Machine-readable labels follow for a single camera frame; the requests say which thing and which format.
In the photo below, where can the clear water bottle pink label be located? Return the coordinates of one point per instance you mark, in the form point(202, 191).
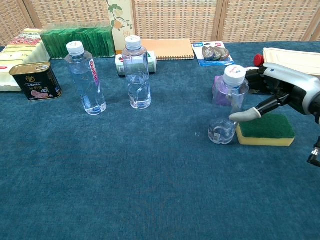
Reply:
point(86, 80)

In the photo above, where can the small purple box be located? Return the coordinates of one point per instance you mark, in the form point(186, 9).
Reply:
point(217, 87)

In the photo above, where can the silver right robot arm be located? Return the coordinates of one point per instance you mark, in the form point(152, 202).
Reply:
point(316, 107)

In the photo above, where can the green yellow scrub sponge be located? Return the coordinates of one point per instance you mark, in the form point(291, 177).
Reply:
point(266, 130)

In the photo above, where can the blue correction tape pack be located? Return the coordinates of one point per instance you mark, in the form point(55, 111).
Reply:
point(212, 53)

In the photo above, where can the clear water bottle white cap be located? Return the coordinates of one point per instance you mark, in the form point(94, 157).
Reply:
point(221, 132)
point(137, 75)

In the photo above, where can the woven folding screen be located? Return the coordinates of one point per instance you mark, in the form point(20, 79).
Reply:
point(175, 17)

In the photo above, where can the tall orange pomelo print box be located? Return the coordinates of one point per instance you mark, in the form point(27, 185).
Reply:
point(120, 17)

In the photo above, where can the red bottle cap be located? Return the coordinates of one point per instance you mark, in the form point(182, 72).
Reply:
point(258, 60)

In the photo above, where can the orange spiral notebook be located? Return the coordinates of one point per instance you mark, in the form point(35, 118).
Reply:
point(170, 48)

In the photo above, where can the white green drink can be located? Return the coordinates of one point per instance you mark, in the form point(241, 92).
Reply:
point(119, 65)

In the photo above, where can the beige lidded food container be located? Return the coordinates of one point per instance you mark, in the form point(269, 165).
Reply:
point(292, 58)

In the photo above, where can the silver grey right robot hand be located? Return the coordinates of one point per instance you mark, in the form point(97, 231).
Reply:
point(287, 77)

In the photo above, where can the yellow sponge multipack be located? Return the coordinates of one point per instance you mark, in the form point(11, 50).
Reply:
point(17, 50)

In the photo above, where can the black gold luncheon meat can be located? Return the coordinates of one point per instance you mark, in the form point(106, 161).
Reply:
point(37, 82)

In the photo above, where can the box of green packets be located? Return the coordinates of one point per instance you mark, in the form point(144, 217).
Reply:
point(60, 42)

